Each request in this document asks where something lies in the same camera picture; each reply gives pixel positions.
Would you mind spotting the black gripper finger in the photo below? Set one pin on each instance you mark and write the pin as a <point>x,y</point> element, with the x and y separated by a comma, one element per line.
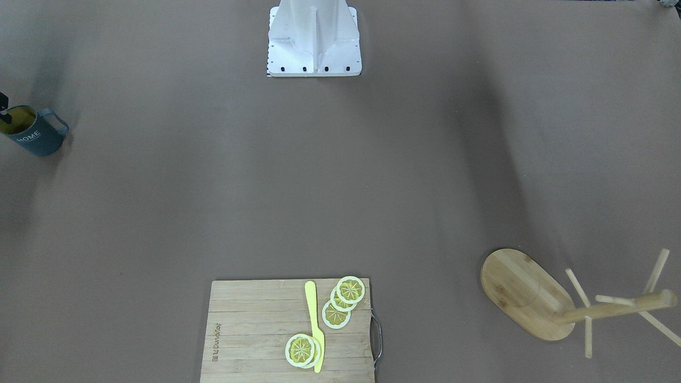
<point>4,106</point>

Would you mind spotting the dark teal mug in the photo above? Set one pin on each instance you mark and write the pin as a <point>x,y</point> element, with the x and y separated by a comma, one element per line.
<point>40,132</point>

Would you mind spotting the wooden cup storage rack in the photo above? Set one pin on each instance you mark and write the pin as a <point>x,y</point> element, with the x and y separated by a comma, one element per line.
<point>535,301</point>

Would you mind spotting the bamboo cutting board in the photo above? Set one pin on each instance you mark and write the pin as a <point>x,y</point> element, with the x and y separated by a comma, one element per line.
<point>249,323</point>

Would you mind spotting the yellow plastic knife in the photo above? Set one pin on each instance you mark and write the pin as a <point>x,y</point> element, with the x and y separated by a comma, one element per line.
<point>310,290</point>

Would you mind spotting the lemon slice near knife tip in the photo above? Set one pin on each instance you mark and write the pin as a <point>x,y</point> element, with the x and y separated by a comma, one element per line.
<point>299,350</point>

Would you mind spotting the lemon slice row middle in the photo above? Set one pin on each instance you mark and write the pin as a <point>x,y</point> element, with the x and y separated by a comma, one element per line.
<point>339,304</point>

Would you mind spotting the lemon slice row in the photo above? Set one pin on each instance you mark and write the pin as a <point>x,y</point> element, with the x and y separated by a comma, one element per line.
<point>350,290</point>
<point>334,318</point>
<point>339,304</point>

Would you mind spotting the lemon slice row back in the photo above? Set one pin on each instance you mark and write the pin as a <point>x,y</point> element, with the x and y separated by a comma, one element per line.
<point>350,290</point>

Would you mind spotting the lemon slice row front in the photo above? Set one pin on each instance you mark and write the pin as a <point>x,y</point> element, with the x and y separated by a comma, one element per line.
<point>334,318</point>

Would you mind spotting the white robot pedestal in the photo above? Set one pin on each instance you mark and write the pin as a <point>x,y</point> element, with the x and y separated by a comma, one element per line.
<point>313,39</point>

